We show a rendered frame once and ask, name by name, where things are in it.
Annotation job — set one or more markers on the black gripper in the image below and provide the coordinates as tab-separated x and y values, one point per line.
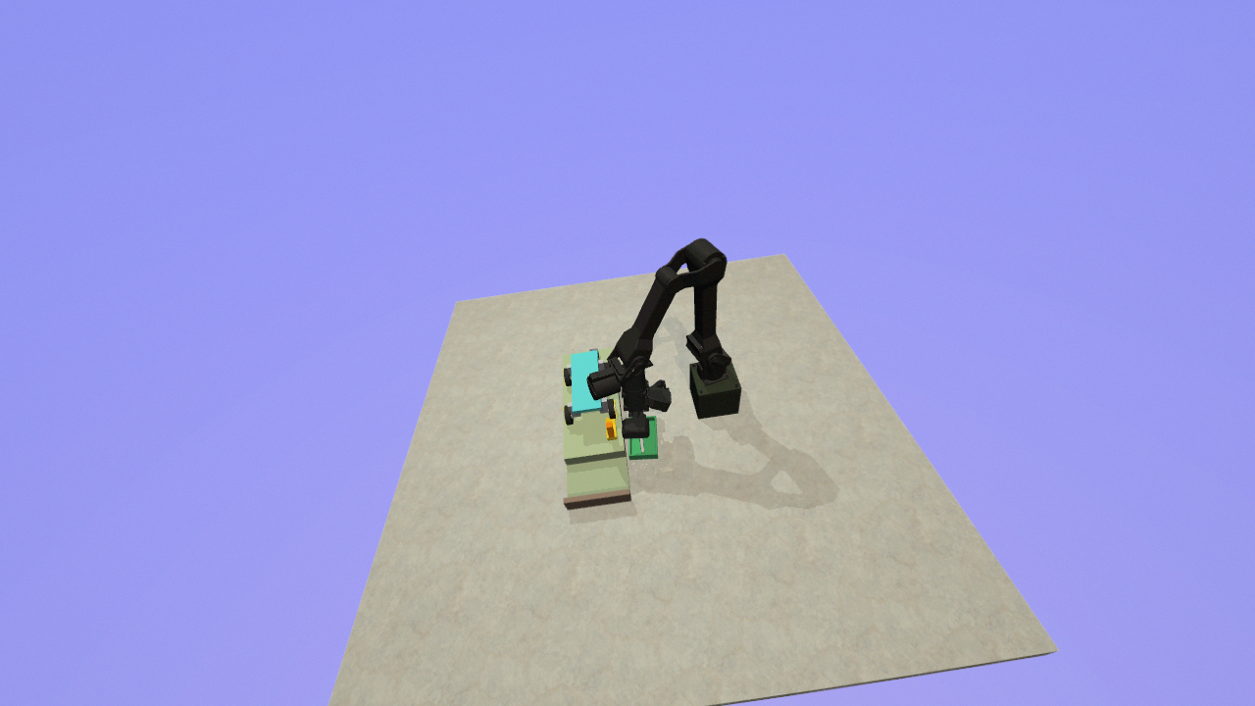
637	426

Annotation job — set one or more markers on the green tray floor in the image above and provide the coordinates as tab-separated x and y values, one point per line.
649	442

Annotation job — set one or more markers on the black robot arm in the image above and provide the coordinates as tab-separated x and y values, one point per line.
707	266

